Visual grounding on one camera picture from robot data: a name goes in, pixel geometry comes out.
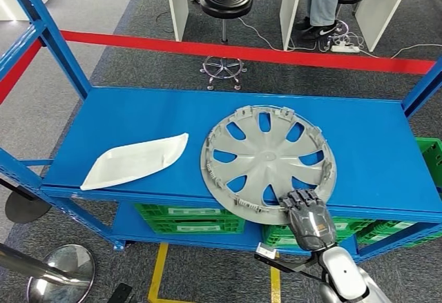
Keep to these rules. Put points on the dark stanchion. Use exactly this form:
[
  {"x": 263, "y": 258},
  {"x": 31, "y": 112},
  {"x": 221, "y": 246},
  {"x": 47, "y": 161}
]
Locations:
[{"x": 27, "y": 207}]

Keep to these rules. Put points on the white plastic trim part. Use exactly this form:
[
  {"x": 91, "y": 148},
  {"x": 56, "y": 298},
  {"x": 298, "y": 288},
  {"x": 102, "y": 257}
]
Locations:
[{"x": 134, "y": 161}]

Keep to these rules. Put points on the red barrier belt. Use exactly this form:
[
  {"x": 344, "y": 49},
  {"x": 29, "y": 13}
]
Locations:
[
  {"x": 17, "y": 70},
  {"x": 242, "y": 51}
]

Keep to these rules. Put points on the white desk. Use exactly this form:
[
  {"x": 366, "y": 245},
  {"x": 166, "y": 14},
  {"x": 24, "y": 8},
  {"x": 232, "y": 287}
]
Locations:
[
  {"x": 376, "y": 13},
  {"x": 176, "y": 3}
]

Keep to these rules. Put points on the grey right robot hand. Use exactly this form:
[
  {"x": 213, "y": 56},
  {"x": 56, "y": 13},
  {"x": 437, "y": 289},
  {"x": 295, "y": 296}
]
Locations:
[{"x": 310, "y": 221}]

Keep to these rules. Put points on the chrome stanchion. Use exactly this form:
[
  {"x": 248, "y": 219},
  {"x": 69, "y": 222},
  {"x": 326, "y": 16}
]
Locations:
[{"x": 62, "y": 273}]

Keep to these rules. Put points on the blue metal shelf rack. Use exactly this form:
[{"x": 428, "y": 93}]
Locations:
[{"x": 310, "y": 154}]

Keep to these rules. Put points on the grey plastic wheel cover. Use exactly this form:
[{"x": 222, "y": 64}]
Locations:
[{"x": 269, "y": 159}]

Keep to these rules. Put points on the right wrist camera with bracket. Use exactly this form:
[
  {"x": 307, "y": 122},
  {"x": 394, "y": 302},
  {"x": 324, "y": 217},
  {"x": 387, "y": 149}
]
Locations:
[{"x": 273, "y": 257}]

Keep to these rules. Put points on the white power strip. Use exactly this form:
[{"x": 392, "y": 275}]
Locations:
[{"x": 345, "y": 48}]

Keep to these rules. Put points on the black round stool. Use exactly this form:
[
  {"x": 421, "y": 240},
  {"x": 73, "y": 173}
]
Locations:
[{"x": 226, "y": 1}]

